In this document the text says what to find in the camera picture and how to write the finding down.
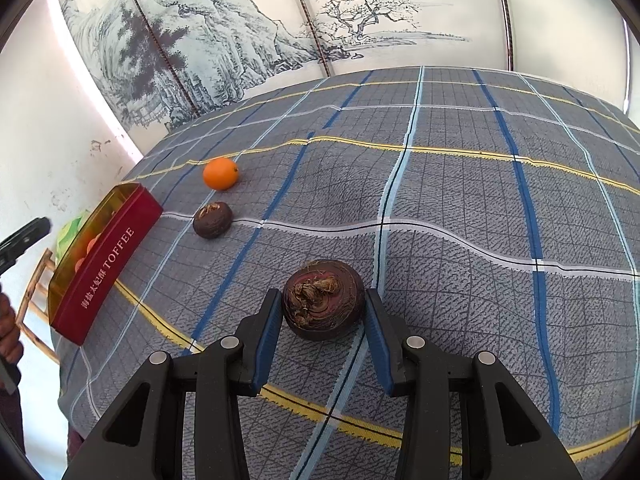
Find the person's left hand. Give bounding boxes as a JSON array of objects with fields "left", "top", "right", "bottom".
[{"left": 0, "top": 292, "right": 24, "bottom": 369}]

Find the orange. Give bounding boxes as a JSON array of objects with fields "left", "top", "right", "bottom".
[{"left": 203, "top": 157, "right": 240, "bottom": 191}]

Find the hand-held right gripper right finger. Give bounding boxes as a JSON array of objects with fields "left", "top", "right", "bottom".
[{"left": 366, "top": 289, "right": 583, "bottom": 480}]

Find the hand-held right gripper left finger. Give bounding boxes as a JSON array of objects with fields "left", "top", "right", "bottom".
[{"left": 61, "top": 287, "right": 285, "bottom": 480}]

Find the wooden chair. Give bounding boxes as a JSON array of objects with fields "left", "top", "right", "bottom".
[{"left": 15, "top": 247, "right": 61, "bottom": 363}]

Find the dark brown mangosteen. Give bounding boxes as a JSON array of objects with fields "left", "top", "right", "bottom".
[
  {"left": 282, "top": 258, "right": 366, "bottom": 342},
  {"left": 193, "top": 201, "right": 233, "bottom": 239}
]

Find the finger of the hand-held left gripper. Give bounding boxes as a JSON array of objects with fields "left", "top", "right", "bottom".
[{"left": 0, "top": 216, "right": 52, "bottom": 276}]

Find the person's left forearm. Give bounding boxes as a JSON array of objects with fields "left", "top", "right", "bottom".
[{"left": 0, "top": 392, "right": 26, "bottom": 466}]

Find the red and gold tin box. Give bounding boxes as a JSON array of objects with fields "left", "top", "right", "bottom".
[{"left": 48, "top": 183, "right": 164, "bottom": 347}]

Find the grey plaid tablecloth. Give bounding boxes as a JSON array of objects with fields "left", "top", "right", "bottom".
[{"left": 57, "top": 65, "right": 640, "bottom": 480}]

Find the landscape painted screen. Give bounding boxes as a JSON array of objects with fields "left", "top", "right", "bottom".
[{"left": 57, "top": 0, "right": 640, "bottom": 131}]

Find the green tissue packet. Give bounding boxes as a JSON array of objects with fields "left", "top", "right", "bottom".
[{"left": 55, "top": 215, "right": 93, "bottom": 261}]

